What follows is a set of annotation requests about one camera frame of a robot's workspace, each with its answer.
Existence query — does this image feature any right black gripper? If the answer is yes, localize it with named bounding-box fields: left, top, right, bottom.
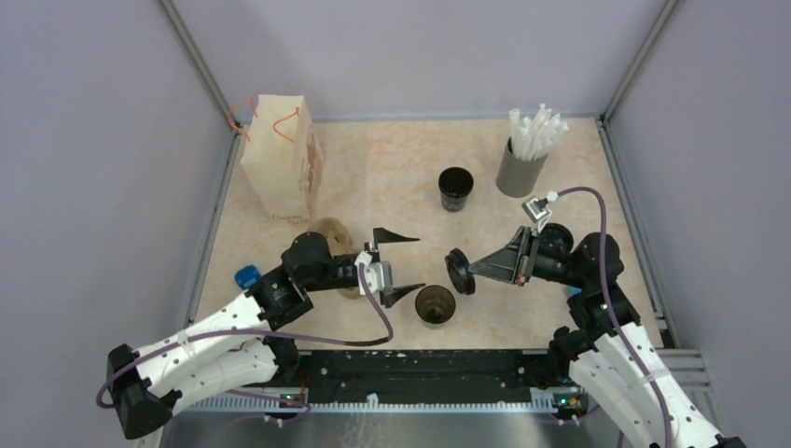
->
left=467, top=225, right=588, bottom=288

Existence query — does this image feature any black cup lid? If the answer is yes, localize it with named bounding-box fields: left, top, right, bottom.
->
left=444, top=248, right=476, bottom=295

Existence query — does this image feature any single black coffee cup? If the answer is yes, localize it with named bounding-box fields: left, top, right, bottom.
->
left=414, top=285, right=457, bottom=326

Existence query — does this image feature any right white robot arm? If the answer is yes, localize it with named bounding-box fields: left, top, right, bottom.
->
left=445, top=224, right=744, bottom=447

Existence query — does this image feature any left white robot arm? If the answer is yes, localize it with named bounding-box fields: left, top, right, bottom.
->
left=95, top=228, right=416, bottom=441

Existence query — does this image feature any beige paper takeout bag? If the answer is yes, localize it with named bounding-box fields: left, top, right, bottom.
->
left=226, top=94, right=325, bottom=224

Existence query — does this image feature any stack of black lids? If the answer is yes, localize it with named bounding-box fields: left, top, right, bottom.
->
left=539, top=223, right=574, bottom=256

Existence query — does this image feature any brown pulp cup carrier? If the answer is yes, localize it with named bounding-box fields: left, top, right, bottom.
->
left=299, top=217, right=360, bottom=299

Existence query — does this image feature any grey cylindrical straw holder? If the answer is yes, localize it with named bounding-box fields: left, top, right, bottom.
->
left=495, top=139, right=548, bottom=198

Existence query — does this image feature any stack of black cups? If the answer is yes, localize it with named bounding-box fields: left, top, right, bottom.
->
left=437, top=166, right=474, bottom=212

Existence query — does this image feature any bundle of white straws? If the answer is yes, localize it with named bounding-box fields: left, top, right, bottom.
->
left=508, top=104, right=569, bottom=161

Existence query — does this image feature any blue toy block left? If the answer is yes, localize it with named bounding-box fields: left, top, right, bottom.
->
left=234, top=264, right=261, bottom=290

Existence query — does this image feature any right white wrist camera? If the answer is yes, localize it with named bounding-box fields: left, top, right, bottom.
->
left=521, top=197, right=552, bottom=233

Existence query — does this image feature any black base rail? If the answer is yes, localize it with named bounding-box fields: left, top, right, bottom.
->
left=298, top=349, right=563, bottom=405

